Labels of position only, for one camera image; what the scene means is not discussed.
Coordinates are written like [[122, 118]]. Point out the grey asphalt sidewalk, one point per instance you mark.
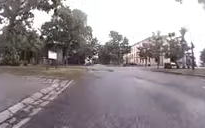
[[10, 91]]

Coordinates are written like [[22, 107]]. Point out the group of large trees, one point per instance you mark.
[[30, 33]]

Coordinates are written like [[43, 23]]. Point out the row of small trees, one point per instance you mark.
[[163, 48]]

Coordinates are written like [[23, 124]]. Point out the cobblestone kerb strip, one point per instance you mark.
[[30, 101]]

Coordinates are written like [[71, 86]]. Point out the grass patch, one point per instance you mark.
[[40, 70]]

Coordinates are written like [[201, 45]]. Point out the grey asphalt road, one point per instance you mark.
[[130, 96]]

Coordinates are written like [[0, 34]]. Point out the dark pole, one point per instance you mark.
[[192, 55]]

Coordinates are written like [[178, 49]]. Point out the pink multistorey building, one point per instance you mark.
[[143, 53]]

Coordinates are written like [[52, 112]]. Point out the grass verge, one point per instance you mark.
[[186, 71]]

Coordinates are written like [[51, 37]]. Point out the white sign board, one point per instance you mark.
[[52, 55]]

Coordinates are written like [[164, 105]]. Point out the dark parked vehicle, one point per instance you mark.
[[170, 65]]

